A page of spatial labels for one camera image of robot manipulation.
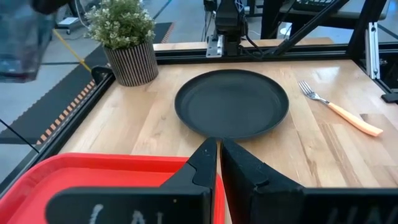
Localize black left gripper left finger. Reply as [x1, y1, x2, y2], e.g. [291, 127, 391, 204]
[45, 138, 218, 224]

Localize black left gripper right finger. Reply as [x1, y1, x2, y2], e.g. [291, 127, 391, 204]
[220, 138, 398, 224]

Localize black round plate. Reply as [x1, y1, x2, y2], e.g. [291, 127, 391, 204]
[174, 68, 290, 140]

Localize fork with orange handle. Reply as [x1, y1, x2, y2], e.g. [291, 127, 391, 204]
[297, 80, 384, 138]

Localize blue faceted cup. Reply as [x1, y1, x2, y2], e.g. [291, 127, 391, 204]
[0, 0, 57, 84]

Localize red plastic tray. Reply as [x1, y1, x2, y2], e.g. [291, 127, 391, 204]
[0, 152, 226, 224]

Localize potted plant in striped pot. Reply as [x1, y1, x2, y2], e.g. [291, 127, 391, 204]
[84, 0, 160, 87]

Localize black floor mat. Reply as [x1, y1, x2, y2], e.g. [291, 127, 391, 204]
[0, 21, 175, 146]

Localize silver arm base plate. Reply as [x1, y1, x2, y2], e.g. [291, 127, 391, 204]
[205, 34, 224, 58]

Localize black frame clamp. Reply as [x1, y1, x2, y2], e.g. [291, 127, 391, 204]
[381, 92, 398, 104]

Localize black diagonal frame struts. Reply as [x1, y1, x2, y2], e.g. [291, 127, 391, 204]
[261, 0, 389, 57]

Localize silver aluminium bracket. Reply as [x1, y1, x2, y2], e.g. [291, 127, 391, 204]
[365, 21, 381, 80]

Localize yellow cable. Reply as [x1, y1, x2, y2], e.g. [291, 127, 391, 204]
[52, 29, 91, 73]

